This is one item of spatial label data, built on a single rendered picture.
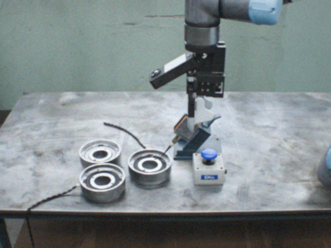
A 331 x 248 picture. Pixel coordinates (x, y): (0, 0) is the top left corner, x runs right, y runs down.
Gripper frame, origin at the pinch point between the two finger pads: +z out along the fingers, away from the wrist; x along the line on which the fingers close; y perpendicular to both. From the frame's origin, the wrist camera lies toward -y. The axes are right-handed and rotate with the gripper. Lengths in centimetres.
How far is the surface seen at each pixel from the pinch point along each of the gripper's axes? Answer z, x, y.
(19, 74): 55, 154, -105
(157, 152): 9.8, 2.0, -7.6
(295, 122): 13.1, 24.4, 33.0
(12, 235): 93, 51, -80
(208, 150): 5.7, -2.7, 4.6
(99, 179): 11.2, -7.7, -20.8
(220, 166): 8.7, -4.7, 7.5
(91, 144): 9.9, 5.0, -25.0
